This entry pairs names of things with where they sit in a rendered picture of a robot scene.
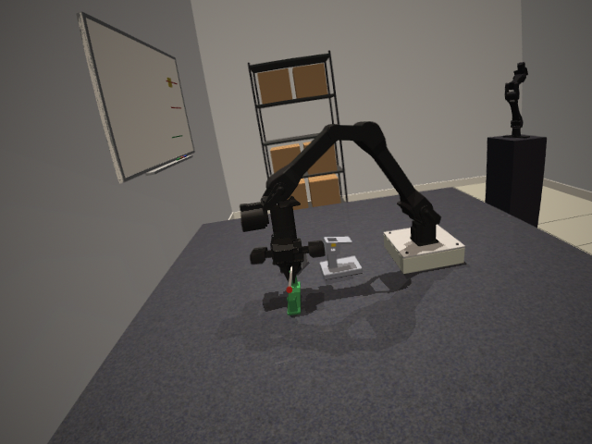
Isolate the beige tapered pin with red cap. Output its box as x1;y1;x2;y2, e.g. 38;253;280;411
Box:
286;267;292;293

